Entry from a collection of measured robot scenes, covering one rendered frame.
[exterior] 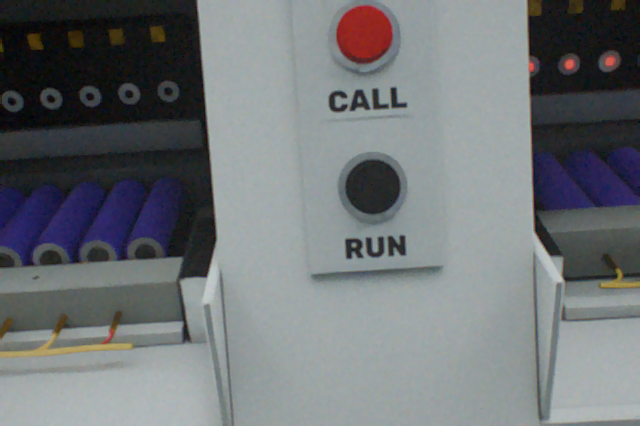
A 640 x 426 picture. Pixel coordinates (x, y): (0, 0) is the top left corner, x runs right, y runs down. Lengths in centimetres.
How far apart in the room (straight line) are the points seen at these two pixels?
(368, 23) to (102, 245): 16
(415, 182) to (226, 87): 6
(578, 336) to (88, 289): 18
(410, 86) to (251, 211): 6
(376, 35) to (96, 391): 15
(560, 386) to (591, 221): 8
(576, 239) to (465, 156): 9
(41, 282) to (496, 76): 18
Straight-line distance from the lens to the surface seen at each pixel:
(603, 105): 40
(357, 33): 20
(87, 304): 28
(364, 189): 20
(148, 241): 31
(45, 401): 26
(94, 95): 39
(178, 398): 25
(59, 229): 33
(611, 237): 30
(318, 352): 22
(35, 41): 39
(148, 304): 27
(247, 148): 21
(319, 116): 21
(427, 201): 21
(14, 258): 33
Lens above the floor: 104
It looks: 6 degrees down
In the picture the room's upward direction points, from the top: 4 degrees counter-clockwise
